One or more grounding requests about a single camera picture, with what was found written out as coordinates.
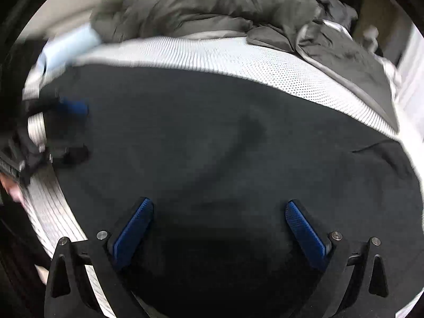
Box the beige padded headboard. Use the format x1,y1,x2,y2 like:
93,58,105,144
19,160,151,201
26,0,173,48

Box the dark grey duvet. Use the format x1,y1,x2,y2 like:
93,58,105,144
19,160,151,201
89,0,399,130

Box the white crumpled bedding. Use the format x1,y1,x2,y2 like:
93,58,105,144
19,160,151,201
323,20,402,100

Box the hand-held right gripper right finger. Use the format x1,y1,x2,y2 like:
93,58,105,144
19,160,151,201
285,200,396,318

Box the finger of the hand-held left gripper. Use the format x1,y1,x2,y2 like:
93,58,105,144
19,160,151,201
49,144,91,165
46,97,90,117

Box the black pants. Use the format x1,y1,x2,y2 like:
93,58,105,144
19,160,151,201
23,63,424,318

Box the light blue pillow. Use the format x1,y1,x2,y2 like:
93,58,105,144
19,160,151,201
35,25,104,73

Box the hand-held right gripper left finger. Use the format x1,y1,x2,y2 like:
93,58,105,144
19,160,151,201
45,197,154,318

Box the person's left hand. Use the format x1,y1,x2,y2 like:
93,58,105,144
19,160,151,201
0,174,24,203

